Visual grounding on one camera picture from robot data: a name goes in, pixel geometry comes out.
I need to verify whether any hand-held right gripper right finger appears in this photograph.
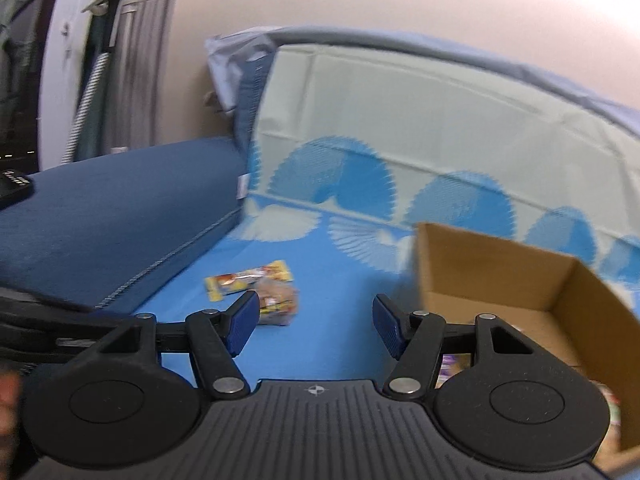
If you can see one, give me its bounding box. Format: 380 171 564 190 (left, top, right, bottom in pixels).
372 294 549 397

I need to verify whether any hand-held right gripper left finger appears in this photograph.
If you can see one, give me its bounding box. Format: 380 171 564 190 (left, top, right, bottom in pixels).
75 290 261 402

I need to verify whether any cardboard box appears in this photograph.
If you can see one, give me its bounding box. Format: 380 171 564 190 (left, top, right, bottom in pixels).
412 221 640 473

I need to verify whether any clear bag of brown snacks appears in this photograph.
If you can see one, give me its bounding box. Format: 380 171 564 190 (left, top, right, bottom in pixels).
255 280 301 328

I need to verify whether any yellow orange snack packet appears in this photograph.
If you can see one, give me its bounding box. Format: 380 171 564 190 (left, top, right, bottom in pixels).
205 259 293 303

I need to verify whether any black remote control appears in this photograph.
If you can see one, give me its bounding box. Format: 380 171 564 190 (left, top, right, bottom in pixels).
0 169 35 208

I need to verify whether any blue sofa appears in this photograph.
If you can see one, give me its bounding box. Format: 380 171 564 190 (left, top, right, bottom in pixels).
0 24 640 321

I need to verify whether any grey curtain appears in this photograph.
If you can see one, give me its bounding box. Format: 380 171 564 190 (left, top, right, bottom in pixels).
107 0 187 153

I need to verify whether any white door frame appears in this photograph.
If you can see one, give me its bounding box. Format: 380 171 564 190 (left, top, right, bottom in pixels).
37 0 108 171

